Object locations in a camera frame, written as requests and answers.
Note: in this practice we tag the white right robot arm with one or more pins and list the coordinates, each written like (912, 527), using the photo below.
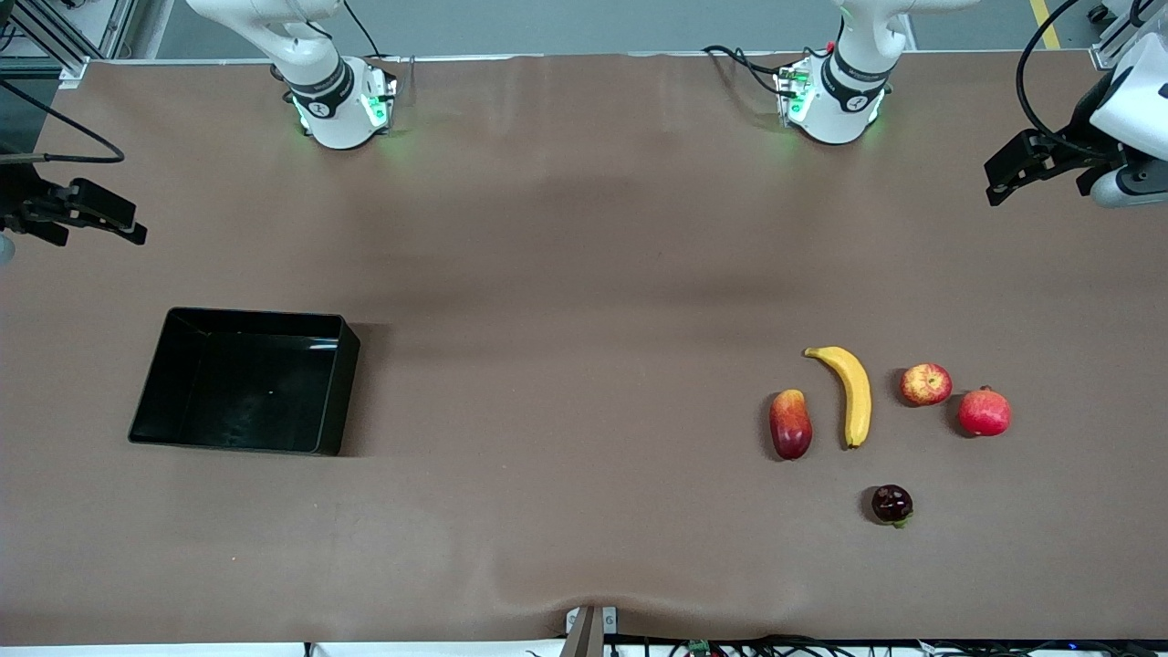
(338, 119)

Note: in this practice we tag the aluminium frame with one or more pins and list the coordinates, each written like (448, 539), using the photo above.
(73, 71)
(1109, 50)

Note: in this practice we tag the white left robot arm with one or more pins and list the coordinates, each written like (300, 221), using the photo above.
(839, 114)

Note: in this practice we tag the dark purple mangosteen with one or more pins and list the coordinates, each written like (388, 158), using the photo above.
(891, 504)

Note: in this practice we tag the red yellow apple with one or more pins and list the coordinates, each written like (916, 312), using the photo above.
(926, 384)

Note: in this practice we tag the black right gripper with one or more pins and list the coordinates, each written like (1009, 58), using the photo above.
(16, 194)

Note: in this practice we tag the black plastic box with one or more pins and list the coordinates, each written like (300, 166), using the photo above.
(237, 401)

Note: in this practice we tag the red yellow mango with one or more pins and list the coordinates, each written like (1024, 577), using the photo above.
(791, 427)

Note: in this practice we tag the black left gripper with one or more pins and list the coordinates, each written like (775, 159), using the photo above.
(1082, 130)

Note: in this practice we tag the grey metal table bracket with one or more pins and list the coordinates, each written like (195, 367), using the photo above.
(584, 634)

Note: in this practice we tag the brown table cover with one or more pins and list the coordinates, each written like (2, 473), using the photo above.
(547, 502)

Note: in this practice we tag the red pomegranate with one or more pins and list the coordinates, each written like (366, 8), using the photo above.
(985, 413)

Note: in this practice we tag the yellow banana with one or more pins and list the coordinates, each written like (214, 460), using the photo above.
(856, 392)

